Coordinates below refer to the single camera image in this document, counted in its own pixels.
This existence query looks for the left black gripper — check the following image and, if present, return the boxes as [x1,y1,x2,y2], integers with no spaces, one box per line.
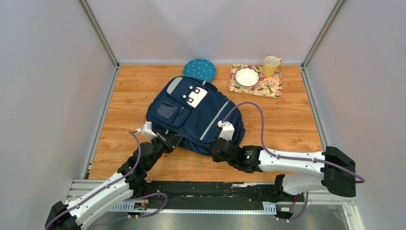
[145,130,182,171]

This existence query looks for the navy blue student backpack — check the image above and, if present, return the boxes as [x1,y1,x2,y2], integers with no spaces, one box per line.
[146,76,245,155]

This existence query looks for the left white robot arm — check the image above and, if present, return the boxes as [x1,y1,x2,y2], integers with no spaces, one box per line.
[45,133,183,230]

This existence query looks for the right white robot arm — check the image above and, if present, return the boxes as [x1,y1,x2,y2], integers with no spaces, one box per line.
[210,138,356,201]

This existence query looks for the floral rectangular tray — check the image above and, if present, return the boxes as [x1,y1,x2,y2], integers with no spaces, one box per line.
[228,63,282,98]

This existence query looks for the white scalloped bowl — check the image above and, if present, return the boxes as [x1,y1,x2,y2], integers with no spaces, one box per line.
[234,67,259,89]

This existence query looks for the blue polka dot plate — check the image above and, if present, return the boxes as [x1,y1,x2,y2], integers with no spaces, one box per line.
[182,58,216,82]

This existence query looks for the yellow ceramic mug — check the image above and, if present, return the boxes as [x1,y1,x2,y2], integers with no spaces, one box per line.
[262,56,282,77]

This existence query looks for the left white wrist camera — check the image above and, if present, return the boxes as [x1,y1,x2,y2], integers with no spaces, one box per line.
[141,121,157,139]

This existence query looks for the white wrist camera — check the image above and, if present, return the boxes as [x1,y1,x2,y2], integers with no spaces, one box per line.
[217,121,235,141]
[141,121,157,139]

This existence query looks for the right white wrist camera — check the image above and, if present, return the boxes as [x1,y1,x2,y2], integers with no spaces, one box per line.
[217,121,235,141]

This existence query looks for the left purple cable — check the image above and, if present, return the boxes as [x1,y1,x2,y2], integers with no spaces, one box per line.
[44,130,168,230]

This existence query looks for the purple cable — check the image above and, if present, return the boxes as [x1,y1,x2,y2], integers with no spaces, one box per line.
[221,101,366,222]
[44,130,168,230]

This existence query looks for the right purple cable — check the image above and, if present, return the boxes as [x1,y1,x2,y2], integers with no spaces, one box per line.
[221,101,366,222]

